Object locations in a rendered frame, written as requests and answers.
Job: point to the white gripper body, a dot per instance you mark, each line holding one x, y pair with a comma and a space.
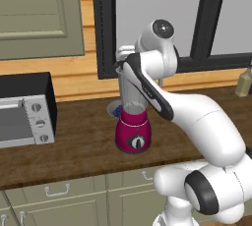
125, 52

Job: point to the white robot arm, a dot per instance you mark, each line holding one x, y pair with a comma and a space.
210, 128

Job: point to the red blender with clear jar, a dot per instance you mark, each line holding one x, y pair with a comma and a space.
133, 131

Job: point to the blue round object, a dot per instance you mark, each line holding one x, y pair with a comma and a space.
117, 111

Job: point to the silver toaster oven knob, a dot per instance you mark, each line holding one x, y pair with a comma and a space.
40, 123
36, 107
44, 137

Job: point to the black and silver toaster oven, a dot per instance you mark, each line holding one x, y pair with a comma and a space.
23, 118

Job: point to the pale yellow glass bottle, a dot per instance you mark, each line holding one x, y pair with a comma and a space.
243, 84

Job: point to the olive drawer front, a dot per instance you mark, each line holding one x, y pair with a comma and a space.
82, 187
128, 179

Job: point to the olive base cupboard door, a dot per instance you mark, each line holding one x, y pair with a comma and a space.
134, 207
4, 205
65, 212

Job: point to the olive wall cupboard door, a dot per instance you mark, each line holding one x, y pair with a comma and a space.
36, 13

